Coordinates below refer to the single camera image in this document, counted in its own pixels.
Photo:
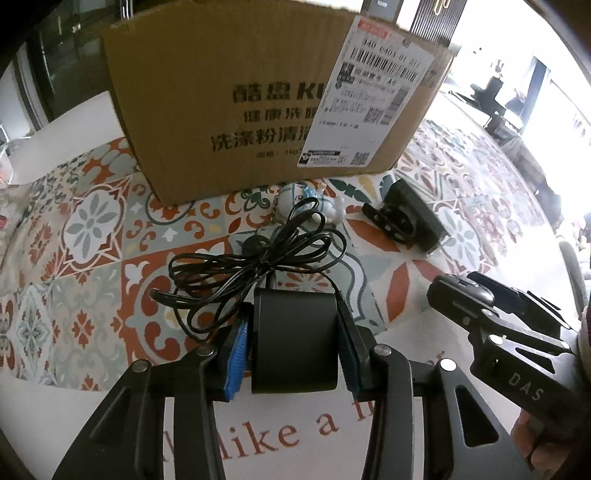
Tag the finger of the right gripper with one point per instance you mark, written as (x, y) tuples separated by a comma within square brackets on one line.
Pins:
[(463, 310), (536, 312)]

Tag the brown cardboard box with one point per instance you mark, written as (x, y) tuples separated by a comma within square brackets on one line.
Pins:
[(219, 96)]

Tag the patterned table runner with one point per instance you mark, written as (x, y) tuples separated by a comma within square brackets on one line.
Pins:
[(84, 248)]

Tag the white astronaut figurine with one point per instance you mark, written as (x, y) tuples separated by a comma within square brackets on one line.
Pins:
[(297, 197)]

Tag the small black round cap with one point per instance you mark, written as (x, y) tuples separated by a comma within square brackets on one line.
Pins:
[(255, 245)]

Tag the black computer mouse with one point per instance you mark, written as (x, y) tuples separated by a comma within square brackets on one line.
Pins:
[(471, 288)]

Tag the person's right hand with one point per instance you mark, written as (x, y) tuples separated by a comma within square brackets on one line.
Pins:
[(544, 457)]

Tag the black power adapter with cable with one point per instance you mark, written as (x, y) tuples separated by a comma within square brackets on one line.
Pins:
[(290, 334)]

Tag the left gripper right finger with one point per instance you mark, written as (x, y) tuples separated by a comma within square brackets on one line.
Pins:
[(463, 439)]

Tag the black bike flashlight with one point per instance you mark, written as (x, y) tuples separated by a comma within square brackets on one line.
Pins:
[(406, 218)]

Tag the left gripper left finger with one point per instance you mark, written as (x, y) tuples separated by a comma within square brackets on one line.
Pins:
[(123, 438)]

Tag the dark glass cabinet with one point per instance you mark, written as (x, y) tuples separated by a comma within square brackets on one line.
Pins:
[(60, 64)]

